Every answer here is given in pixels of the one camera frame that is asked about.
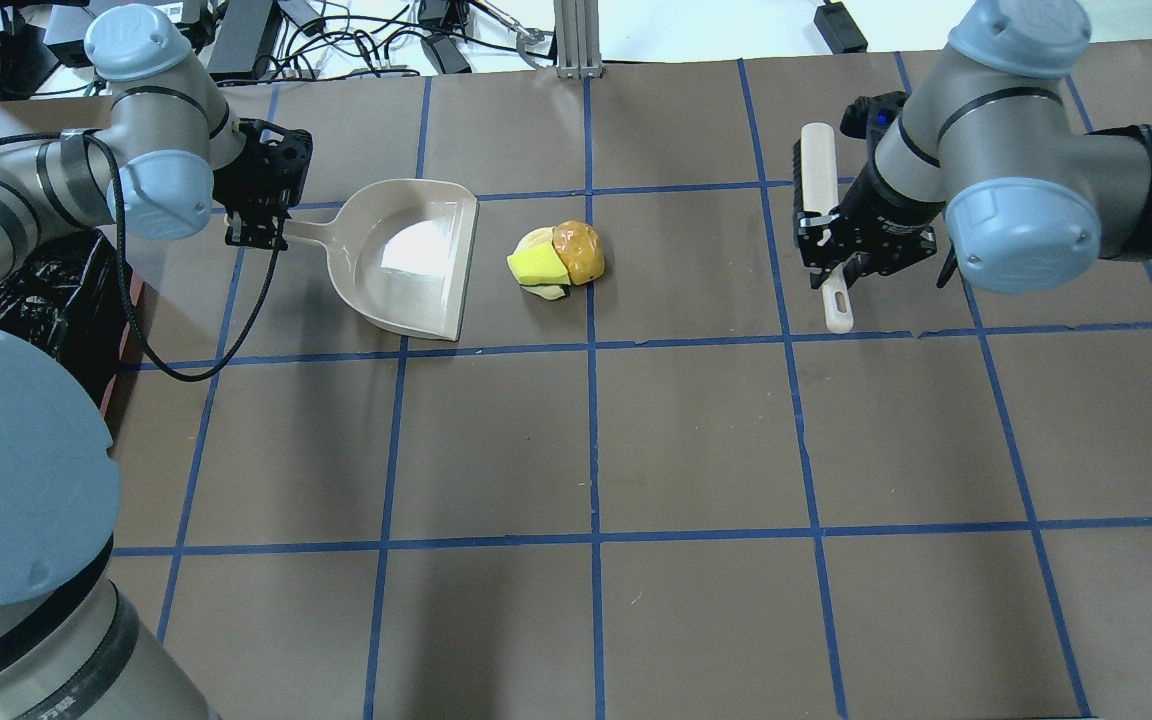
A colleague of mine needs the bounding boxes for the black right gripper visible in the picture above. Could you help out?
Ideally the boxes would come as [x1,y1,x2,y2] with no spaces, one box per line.
[794,141,958,290]

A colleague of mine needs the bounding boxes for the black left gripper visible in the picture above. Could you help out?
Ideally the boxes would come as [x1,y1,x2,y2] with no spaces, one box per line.
[214,118,314,251]

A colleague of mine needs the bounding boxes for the beige hand brush black bristles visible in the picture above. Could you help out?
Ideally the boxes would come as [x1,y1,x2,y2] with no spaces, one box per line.
[795,122,854,334]

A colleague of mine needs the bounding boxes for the beige plastic dustpan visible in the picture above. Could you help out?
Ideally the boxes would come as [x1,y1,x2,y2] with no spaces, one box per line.
[283,179,479,342]

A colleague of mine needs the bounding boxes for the yellow sponge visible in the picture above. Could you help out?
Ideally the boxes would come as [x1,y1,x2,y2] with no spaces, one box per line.
[506,243,571,287]

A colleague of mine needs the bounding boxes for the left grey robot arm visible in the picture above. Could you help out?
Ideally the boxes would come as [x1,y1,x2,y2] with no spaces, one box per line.
[0,3,312,719]

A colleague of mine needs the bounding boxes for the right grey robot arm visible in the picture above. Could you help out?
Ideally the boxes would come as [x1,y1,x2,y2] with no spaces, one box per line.
[794,1,1152,293]

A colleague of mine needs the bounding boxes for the bin with black bag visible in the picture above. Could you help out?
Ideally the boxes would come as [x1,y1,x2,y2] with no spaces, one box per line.
[0,229,131,416]

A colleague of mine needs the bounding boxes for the black power adapter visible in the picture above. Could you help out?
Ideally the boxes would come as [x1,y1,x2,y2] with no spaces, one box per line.
[813,1,867,55]

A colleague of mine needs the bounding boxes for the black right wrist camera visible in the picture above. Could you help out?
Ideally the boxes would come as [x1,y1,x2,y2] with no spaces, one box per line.
[838,91,909,143]

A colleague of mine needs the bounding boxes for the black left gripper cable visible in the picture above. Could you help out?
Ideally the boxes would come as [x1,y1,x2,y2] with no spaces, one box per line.
[0,130,282,382]

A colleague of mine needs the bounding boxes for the aluminium frame post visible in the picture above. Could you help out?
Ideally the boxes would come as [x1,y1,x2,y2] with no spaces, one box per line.
[553,0,605,79]

